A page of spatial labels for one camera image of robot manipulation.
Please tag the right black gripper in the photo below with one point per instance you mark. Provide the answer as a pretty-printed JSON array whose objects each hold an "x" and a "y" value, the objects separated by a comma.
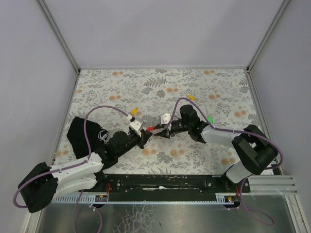
[{"x": 166, "y": 129}]

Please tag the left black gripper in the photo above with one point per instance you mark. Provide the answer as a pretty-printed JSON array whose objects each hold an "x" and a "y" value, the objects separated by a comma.
[{"x": 141, "y": 140}]

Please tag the orange tag key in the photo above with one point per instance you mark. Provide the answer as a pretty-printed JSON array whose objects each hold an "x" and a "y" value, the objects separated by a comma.
[{"x": 133, "y": 111}]

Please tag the green tag key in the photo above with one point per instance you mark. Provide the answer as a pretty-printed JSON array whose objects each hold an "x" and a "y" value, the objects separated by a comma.
[{"x": 209, "y": 117}]

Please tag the red grey key organizer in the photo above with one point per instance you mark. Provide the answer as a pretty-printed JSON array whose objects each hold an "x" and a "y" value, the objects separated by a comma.
[{"x": 152, "y": 128}]

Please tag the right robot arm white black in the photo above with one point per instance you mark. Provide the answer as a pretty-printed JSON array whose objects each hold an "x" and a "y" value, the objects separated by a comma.
[{"x": 251, "y": 145}]

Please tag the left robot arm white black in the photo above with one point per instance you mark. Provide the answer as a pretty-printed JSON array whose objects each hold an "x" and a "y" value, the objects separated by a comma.
[{"x": 45, "y": 183}]

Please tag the yellow tag key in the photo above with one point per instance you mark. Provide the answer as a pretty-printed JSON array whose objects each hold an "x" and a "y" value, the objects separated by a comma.
[{"x": 195, "y": 99}]

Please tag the black cloth cap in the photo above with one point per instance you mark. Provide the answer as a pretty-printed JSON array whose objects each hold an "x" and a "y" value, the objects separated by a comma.
[{"x": 97, "y": 136}]

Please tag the floral table mat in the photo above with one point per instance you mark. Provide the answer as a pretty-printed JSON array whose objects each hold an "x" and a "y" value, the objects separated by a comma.
[{"x": 104, "y": 96}]

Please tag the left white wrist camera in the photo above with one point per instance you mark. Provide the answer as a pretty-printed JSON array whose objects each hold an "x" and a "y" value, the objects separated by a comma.
[{"x": 135, "y": 124}]

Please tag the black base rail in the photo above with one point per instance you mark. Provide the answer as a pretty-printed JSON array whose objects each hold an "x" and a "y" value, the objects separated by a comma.
[{"x": 165, "y": 188}]

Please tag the aluminium frame posts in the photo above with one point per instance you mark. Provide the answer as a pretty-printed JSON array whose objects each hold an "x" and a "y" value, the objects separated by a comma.
[{"x": 137, "y": 34}]

